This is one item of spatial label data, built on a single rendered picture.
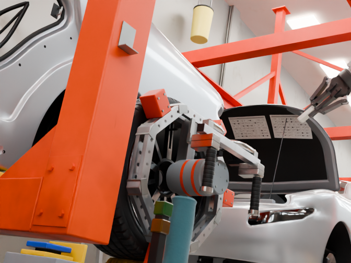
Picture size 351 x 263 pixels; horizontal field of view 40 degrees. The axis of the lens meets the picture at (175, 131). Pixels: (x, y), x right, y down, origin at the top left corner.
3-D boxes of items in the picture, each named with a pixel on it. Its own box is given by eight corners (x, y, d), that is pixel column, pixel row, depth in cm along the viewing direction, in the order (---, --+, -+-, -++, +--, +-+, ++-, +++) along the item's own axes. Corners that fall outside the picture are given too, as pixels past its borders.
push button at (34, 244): (49, 255, 108) (51, 245, 109) (70, 258, 104) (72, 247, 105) (24, 250, 103) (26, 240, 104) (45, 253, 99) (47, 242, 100)
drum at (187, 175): (182, 199, 194) (187, 166, 198) (228, 200, 181) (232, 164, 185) (161, 190, 183) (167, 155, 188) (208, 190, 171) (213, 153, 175)
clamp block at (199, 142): (197, 152, 170) (199, 138, 172) (219, 151, 165) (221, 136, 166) (189, 147, 166) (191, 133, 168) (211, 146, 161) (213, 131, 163)
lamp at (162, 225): (158, 234, 137) (160, 220, 138) (169, 235, 135) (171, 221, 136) (149, 231, 134) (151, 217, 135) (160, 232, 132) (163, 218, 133)
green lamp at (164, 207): (161, 217, 139) (163, 203, 140) (172, 217, 136) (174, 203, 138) (152, 214, 136) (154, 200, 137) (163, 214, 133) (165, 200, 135)
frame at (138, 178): (203, 258, 202) (219, 136, 219) (216, 259, 198) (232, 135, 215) (116, 234, 162) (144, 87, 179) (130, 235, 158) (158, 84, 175)
